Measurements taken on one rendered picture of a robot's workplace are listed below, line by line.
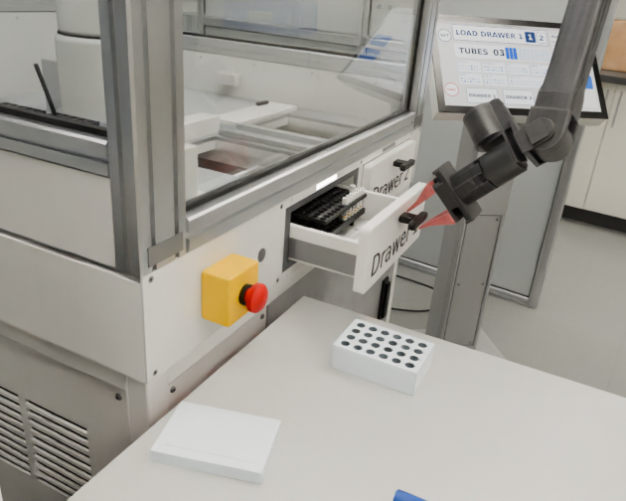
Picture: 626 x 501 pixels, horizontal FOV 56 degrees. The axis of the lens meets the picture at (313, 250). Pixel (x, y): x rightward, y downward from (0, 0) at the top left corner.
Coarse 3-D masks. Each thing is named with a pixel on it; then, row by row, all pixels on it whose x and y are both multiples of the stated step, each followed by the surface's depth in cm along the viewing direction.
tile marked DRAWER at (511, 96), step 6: (504, 90) 165; (510, 90) 165; (516, 90) 165; (522, 90) 166; (528, 90) 166; (504, 96) 164; (510, 96) 165; (516, 96) 165; (522, 96) 165; (528, 96) 166; (534, 96) 166; (504, 102) 164; (510, 102) 164; (516, 102) 164; (522, 102) 165; (528, 102) 165; (534, 102) 166
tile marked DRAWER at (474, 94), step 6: (468, 90) 163; (474, 90) 163; (480, 90) 163; (486, 90) 164; (492, 90) 164; (468, 96) 162; (474, 96) 162; (480, 96) 163; (486, 96) 163; (492, 96) 163; (498, 96) 164; (474, 102) 162; (480, 102) 162
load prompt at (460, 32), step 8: (456, 24) 168; (456, 32) 167; (464, 32) 168; (472, 32) 168; (480, 32) 169; (488, 32) 169; (496, 32) 170; (504, 32) 170; (512, 32) 171; (520, 32) 171; (528, 32) 172; (536, 32) 172; (544, 32) 173; (464, 40) 167; (472, 40) 167; (480, 40) 168; (488, 40) 168; (496, 40) 169; (504, 40) 169; (512, 40) 170; (520, 40) 170; (528, 40) 171; (536, 40) 171; (544, 40) 172
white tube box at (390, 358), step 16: (352, 336) 85; (368, 336) 86; (384, 336) 85; (400, 336) 86; (336, 352) 82; (352, 352) 81; (368, 352) 82; (384, 352) 81; (400, 352) 82; (416, 352) 83; (432, 352) 84; (336, 368) 83; (352, 368) 82; (368, 368) 81; (384, 368) 80; (400, 368) 78; (416, 368) 79; (384, 384) 80; (400, 384) 79; (416, 384) 79
